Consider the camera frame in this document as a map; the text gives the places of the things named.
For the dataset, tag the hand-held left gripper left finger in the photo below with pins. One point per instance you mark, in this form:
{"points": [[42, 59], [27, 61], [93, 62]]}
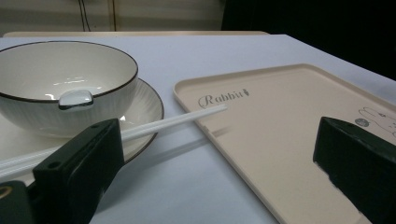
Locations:
{"points": [[79, 165]]}

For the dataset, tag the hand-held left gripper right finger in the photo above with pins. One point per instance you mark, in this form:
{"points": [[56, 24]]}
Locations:
{"points": [[358, 161]]}

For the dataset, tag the white chopstick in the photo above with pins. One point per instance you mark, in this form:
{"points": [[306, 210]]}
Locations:
{"points": [[18, 169], [174, 121]]}

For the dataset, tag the white ceramic spoon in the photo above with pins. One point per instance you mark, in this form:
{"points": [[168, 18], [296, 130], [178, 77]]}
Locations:
{"points": [[76, 99]]}

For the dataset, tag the white ribbed bowl dark rim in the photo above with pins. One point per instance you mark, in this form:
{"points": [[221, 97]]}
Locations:
{"points": [[67, 90]]}

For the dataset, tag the beige plastic tray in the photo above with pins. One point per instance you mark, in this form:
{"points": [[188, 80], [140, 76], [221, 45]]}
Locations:
{"points": [[280, 133]]}

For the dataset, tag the white ribbed plate dark rim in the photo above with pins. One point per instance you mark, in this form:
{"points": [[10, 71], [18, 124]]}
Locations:
{"points": [[144, 109]]}

